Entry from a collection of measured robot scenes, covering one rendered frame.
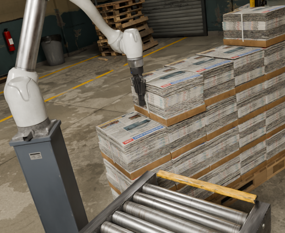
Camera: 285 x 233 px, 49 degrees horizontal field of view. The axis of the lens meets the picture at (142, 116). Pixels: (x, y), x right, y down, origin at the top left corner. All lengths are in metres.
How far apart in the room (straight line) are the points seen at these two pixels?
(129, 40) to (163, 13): 8.03
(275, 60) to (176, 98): 0.90
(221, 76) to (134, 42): 0.60
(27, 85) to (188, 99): 0.86
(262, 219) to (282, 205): 1.33
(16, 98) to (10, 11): 7.38
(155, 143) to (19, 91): 0.76
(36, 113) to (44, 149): 0.18
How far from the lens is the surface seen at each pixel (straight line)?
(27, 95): 1.53
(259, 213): 1.19
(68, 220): 1.81
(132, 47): 1.73
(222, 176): 2.26
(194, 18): 9.24
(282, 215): 2.41
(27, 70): 1.73
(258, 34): 2.30
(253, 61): 2.20
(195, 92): 1.81
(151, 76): 1.93
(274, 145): 2.63
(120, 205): 1.28
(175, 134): 1.84
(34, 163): 1.64
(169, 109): 1.73
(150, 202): 1.27
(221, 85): 2.00
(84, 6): 1.65
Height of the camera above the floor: 1.58
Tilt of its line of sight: 23 degrees down
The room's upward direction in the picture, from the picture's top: 10 degrees counter-clockwise
